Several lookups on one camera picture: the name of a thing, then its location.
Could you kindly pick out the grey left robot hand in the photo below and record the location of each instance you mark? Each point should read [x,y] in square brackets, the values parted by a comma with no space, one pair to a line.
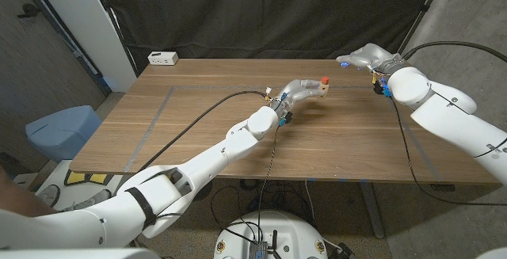
[297,92]

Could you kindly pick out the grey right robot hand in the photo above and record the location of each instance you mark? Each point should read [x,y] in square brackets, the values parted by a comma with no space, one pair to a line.
[368,57]

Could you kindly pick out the wooden block with holes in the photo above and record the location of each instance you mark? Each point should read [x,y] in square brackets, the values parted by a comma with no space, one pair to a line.
[324,89]

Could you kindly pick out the red-headed wooden screw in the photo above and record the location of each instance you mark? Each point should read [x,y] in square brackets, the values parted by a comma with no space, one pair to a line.
[325,80]

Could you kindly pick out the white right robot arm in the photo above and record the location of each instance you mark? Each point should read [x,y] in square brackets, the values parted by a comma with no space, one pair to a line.
[443,116]

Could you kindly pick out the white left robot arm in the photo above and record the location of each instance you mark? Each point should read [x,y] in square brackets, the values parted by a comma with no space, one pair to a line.
[214,160]

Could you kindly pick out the black curtain backdrop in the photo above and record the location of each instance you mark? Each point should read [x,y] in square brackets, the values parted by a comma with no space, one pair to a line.
[257,13]

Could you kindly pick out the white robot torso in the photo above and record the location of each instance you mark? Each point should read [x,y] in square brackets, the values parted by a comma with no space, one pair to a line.
[293,231]

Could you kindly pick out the white power strip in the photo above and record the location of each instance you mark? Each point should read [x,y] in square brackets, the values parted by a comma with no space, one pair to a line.
[162,58]

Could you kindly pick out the grey table leg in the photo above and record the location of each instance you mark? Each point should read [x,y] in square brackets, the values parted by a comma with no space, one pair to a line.
[372,211]

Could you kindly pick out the grey electronics box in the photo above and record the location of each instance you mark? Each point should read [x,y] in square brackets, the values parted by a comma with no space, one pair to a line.
[257,250]

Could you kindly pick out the yellow and black mat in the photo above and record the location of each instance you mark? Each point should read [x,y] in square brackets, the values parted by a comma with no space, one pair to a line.
[79,177]

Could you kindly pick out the grey sneaker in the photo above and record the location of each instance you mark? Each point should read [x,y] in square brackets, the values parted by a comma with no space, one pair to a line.
[89,200]
[48,195]

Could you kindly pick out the blue stool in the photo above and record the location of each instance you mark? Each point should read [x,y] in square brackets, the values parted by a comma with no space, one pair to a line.
[63,132]

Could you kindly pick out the person's bare leg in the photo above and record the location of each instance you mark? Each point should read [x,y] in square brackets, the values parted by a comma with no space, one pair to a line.
[17,201]

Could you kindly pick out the black curtain frame pole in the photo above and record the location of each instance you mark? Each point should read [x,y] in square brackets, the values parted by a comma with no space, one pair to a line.
[420,15]
[115,25]

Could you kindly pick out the white floor base plate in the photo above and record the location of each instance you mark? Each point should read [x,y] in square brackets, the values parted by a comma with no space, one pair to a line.
[55,170]

